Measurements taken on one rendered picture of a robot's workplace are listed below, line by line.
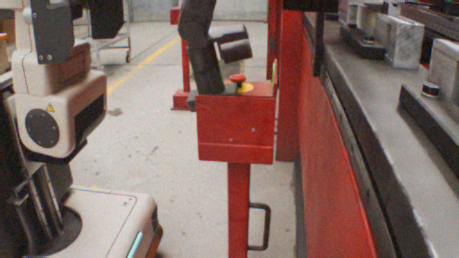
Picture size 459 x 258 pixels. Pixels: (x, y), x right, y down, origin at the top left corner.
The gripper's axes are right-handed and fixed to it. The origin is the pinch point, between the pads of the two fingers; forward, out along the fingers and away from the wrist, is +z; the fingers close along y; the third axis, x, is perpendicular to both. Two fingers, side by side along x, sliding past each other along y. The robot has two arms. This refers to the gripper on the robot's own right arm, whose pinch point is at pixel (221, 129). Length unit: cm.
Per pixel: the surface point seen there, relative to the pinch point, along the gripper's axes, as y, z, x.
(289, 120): 15, 53, 107
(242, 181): 1.4, 15.3, 1.4
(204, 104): -1.0, -8.4, -4.7
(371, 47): 35.3, -11.3, 4.7
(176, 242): -39, 66, 35
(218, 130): 0.4, -2.4, -5.0
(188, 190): -41, 67, 74
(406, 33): 41.4, -15.0, -1.4
